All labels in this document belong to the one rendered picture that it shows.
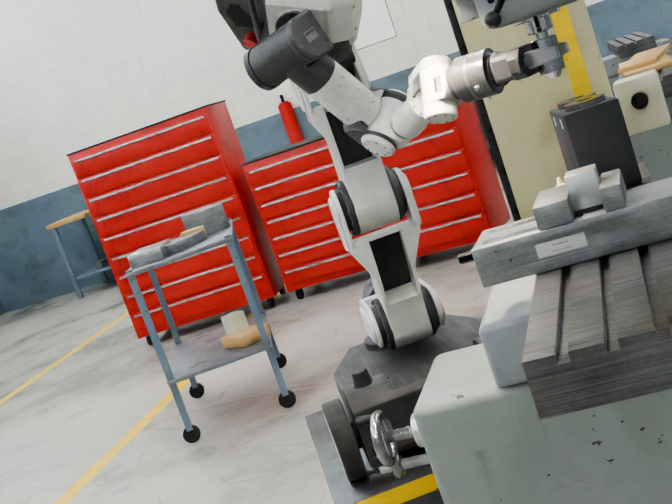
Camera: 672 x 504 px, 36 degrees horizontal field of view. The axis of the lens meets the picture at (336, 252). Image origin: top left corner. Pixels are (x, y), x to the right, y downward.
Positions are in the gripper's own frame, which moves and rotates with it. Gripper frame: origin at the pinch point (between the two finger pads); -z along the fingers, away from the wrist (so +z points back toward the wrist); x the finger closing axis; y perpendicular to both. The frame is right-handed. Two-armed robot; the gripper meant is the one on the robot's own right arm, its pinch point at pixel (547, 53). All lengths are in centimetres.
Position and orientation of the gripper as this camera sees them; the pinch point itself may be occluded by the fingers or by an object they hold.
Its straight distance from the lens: 193.3
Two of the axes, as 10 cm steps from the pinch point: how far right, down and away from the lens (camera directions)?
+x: 5.0, -3.1, 8.1
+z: -8.0, 1.8, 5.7
